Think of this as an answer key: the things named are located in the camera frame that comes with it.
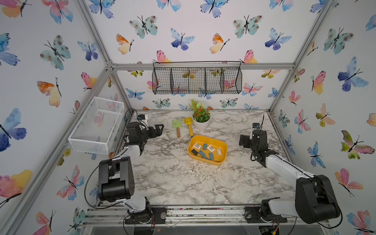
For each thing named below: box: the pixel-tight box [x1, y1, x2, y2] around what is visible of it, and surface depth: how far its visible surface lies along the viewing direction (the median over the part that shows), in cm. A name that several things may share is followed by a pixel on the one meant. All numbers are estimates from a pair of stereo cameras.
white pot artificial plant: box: [188, 98, 212, 131], surface depth 103 cm
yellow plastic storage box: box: [187, 135, 229, 166], surface depth 100 cm
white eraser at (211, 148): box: [206, 144, 216, 153], surface depth 100 cm
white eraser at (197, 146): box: [192, 142, 202, 150], surface depth 100 cm
